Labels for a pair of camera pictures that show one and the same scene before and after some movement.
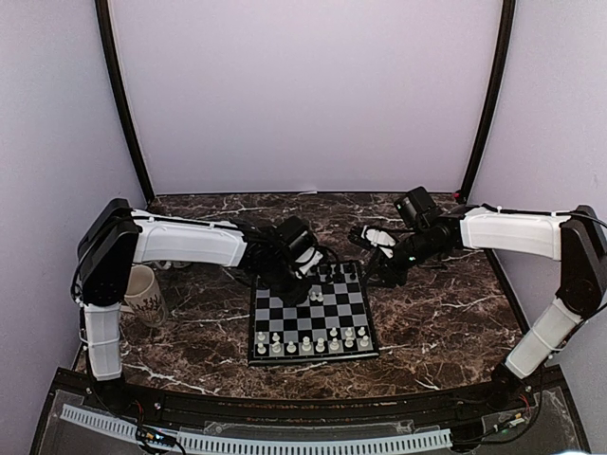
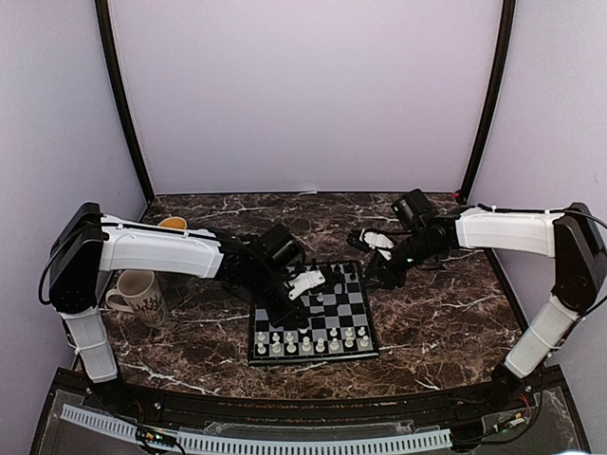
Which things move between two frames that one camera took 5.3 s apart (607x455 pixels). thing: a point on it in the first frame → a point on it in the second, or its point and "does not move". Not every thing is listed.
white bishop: (349, 342) does not move
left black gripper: (292, 297) → (286, 317)
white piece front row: (334, 345) does not move
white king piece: (320, 348) does not move
